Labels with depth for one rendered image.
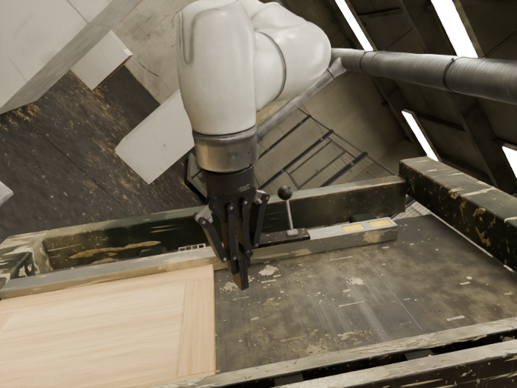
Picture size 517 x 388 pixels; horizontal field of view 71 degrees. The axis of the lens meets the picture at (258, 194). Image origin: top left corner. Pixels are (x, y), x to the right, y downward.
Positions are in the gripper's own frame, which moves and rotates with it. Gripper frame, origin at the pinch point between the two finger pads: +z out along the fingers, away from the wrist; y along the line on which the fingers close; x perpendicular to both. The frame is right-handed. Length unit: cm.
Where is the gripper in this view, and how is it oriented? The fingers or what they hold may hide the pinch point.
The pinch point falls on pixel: (239, 269)
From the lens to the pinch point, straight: 64.9
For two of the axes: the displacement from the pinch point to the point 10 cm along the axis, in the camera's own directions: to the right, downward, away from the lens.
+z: 0.6, 8.8, 4.8
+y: 8.3, -3.1, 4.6
